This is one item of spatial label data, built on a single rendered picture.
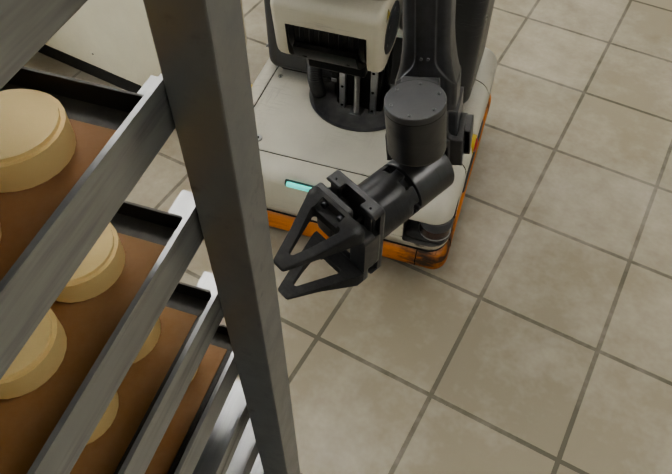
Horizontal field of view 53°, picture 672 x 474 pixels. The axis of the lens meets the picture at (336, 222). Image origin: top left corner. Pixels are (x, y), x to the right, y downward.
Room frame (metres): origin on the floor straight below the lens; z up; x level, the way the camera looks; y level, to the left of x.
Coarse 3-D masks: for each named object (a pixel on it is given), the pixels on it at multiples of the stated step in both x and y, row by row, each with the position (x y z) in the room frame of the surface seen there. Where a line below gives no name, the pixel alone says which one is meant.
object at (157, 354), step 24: (168, 312) 0.24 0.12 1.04; (168, 336) 0.22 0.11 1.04; (144, 360) 0.20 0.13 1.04; (168, 360) 0.20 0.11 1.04; (144, 384) 0.19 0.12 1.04; (120, 408) 0.17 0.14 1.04; (144, 408) 0.17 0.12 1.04; (96, 432) 0.15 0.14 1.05; (120, 432) 0.15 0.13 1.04; (96, 456) 0.14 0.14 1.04; (120, 456) 0.14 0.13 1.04
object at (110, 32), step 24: (96, 0) 1.65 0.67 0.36; (120, 0) 1.60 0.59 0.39; (240, 0) 1.81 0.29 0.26; (72, 24) 1.73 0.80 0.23; (96, 24) 1.67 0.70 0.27; (120, 24) 1.62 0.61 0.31; (144, 24) 1.57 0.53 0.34; (48, 48) 1.86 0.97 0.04; (72, 48) 1.75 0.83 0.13; (96, 48) 1.69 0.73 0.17; (120, 48) 1.63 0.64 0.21; (144, 48) 1.58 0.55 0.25; (96, 72) 1.76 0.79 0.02; (120, 72) 1.65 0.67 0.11; (144, 72) 1.59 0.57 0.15
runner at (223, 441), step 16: (240, 384) 0.27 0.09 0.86; (240, 400) 0.25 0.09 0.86; (224, 416) 0.24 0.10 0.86; (240, 416) 0.23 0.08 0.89; (224, 432) 0.22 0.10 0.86; (240, 432) 0.22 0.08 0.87; (208, 448) 0.21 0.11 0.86; (224, 448) 0.20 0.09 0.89; (208, 464) 0.20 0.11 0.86; (224, 464) 0.19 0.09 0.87
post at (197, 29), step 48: (144, 0) 0.24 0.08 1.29; (192, 0) 0.23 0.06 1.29; (192, 48) 0.23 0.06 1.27; (240, 48) 0.25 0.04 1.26; (192, 96) 0.23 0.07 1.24; (240, 96) 0.24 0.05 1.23; (192, 144) 0.24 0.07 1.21; (240, 144) 0.24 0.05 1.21; (192, 192) 0.24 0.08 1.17; (240, 192) 0.23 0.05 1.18; (240, 240) 0.23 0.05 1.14; (240, 288) 0.23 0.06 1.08; (240, 336) 0.23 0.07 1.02; (288, 384) 0.25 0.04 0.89; (288, 432) 0.24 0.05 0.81
